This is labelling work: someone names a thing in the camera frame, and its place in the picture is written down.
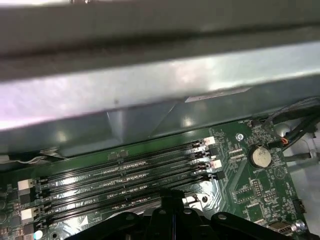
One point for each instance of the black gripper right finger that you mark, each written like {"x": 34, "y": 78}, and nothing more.
{"x": 192, "y": 225}

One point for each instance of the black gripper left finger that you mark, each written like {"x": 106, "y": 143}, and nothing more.
{"x": 160, "y": 225}

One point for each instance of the CPU socket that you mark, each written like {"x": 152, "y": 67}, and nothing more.
{"x": 193, "y": 201}

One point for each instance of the green motherboard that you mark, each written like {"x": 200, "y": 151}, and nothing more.
{"x": 232, "y": 170}

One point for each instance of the internal USB port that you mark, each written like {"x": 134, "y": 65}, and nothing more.
{"x": 278, "y": 227}

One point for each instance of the round coin battery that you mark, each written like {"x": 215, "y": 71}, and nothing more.
{"x": 260, "y": 157}

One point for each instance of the silver motherboard screw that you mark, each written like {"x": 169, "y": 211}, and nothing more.
{"x": 239, "y": 137}

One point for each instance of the small label sticker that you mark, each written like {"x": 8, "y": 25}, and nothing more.
{"x": 215, "y": 96}

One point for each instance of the open grey PC case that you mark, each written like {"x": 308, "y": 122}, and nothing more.
{"x": 150, "y": 75}

